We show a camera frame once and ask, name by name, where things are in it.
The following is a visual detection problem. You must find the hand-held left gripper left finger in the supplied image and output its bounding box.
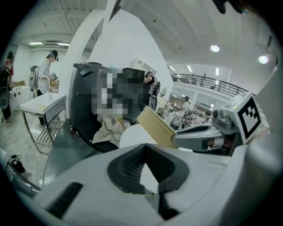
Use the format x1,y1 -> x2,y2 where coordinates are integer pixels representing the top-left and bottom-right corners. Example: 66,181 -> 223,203
41,143 -> 164,226

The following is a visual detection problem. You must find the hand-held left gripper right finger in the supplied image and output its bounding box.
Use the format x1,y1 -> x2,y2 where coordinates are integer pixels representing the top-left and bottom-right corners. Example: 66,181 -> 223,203
145,122 -> 283,226

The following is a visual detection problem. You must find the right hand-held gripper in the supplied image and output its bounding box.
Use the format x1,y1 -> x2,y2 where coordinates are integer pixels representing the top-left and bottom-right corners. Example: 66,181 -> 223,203
171,91 -> 270,156

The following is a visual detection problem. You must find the beige container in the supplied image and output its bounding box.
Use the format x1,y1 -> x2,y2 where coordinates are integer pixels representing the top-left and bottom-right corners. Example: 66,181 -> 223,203
136,105 -> 178,149

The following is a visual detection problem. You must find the person's right hand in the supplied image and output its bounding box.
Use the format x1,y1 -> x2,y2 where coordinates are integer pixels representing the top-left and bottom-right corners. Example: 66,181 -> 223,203
207,137 -> 233,151

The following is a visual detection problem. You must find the dark grey table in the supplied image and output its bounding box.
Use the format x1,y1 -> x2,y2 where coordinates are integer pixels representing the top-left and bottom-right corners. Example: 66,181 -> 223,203
41,118 -> 121,189

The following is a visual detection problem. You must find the black metal railing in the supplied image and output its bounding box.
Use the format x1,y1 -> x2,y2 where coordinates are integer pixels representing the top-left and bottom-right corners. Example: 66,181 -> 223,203
168,65 -> 256,98

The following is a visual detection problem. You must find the crumpled beige cloth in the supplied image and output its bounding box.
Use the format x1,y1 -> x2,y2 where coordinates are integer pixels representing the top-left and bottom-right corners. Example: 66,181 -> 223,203
92,116 -> 131,144

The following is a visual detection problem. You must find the black headset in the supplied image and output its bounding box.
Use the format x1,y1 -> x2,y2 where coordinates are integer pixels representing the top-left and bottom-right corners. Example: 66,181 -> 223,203
144,70 -> 161,113

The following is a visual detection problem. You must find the white sink stand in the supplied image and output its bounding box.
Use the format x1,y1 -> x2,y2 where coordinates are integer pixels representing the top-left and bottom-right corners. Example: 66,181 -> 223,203
19,92 -> 67,154

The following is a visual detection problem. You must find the white curved faucet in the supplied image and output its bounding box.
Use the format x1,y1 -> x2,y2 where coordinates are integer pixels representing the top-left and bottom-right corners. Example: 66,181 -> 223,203
38,75 -> 53,101

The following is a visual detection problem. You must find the white cabinet with round holes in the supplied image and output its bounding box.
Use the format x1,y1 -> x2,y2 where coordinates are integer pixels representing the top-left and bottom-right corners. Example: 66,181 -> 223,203
9,85 -> 31,112

